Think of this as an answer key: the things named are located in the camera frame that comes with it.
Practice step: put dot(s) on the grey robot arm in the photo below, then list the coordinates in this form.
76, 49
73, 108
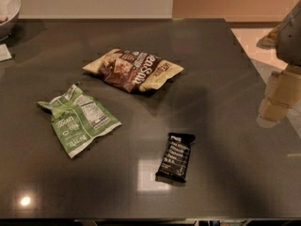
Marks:
286, 38

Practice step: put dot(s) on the brown sea salt chip bag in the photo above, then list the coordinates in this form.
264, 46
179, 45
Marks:
133, 71

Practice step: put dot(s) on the black rxbar chocolate bar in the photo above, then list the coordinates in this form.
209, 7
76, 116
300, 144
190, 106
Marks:
176, 158

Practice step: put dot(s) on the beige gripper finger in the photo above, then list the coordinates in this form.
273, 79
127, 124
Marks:
284, 88
270, 114

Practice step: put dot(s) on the green snack bag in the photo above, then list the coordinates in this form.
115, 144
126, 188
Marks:
78, 119

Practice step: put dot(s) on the white bowl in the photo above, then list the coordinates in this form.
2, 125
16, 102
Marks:
9, 13

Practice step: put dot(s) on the white paper napkin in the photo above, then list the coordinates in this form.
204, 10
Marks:
4, 53

